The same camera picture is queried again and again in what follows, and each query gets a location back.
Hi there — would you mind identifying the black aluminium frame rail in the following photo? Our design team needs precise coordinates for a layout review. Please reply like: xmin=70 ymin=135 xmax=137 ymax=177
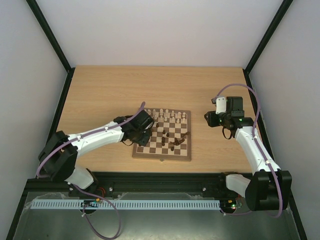
xmin=24 ymin=171 xmax=253 ymax=195

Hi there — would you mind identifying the white slotted cable duct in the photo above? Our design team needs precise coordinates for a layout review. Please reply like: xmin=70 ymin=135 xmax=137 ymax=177
xmin=30 ymin=199 xmax=221 ymax=210

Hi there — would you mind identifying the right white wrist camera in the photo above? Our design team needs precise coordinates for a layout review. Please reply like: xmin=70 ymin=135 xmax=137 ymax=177
xmin=211 ymin=96 xmax=227 ymax=115

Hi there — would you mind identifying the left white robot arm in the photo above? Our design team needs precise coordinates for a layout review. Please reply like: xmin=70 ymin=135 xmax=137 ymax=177
xmin=36 ymin=110 xmax=154 ymax=190

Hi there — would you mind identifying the right black frame post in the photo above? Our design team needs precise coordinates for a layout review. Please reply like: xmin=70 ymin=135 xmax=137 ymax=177
xmin=243 ymin=0 xmax=293 ymax=75

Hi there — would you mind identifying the wooden chess board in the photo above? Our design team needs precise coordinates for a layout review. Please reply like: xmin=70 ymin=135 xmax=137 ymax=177
xmin=132 ymin=108 xmax=192 ymax=162

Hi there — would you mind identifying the left black frame post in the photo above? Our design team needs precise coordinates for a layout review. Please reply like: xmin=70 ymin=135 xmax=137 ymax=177
xmin=25 ymin=0 xmax=75 ymax=73

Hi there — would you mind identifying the purple cable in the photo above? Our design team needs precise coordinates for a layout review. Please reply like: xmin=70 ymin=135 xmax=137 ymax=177
xmin=36 ymin=101 xmax=123 ymax=239
xmin=216 ymin=83 xmax=285 ymax=219

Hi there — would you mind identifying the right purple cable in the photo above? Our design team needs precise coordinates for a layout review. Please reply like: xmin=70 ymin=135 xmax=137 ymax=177
xmin=216 ymin=83 xmax=285 ymax=219

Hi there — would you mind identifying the black frame post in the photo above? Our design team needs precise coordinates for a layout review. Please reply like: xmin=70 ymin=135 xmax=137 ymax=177
xmin=25 ymin=0 xmax=75 ymax=73
xmin=243 ymin=0 xmax=293 ymax=75

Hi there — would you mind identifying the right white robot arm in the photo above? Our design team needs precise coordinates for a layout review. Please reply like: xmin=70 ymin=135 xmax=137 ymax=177
xmin=204 ymin=95 xmax=292 ymax=211

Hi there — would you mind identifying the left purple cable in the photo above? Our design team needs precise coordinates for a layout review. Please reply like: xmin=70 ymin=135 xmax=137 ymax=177
xmin=36 ymin=101 xmax=123 ymax=239

